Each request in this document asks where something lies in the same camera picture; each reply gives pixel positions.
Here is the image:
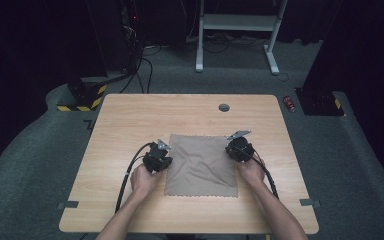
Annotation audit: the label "black equipment rack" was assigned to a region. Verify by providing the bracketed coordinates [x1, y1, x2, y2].
[85, 0, 145, 74]

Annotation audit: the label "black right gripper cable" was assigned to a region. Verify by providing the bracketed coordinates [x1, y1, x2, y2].
[250, 153, 280, 200]

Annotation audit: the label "cables under desk frame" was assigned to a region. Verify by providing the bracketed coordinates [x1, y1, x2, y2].
[185, 31, 268, 55]

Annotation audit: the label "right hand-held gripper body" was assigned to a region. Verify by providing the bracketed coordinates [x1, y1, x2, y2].
[225, 129, 256, 164]

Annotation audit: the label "black floor cables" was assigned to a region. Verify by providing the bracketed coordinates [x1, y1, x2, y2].
[119, 43, 163, 95]

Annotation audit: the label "black square stand base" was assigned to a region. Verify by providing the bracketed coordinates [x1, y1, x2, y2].
[294, 86, 345, 117]

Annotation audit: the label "red can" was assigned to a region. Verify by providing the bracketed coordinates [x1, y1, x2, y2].
[282, 95, 297, 114]

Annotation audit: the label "person's right hand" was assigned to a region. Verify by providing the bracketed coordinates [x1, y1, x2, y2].
[235, 155, 267, 190]

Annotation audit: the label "white metal desk frame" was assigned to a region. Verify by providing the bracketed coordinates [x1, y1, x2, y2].
[195, 0, 290, 76]

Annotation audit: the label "grey tape piece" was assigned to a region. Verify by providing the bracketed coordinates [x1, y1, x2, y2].
[57, 200, 80, 211]
[298, 198, 322, 209]

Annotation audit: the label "beige cloth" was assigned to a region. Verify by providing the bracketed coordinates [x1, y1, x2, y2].
[163, 133, 240, 199]

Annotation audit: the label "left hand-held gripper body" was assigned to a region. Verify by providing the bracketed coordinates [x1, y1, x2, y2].
[142, 138, 174, 174]

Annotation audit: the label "black yellow striped stand base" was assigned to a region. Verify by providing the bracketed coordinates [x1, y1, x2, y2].
[56, 74, 109, 113]

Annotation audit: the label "person's left hand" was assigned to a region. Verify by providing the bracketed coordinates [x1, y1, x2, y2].
[129, 163, 164, 201]

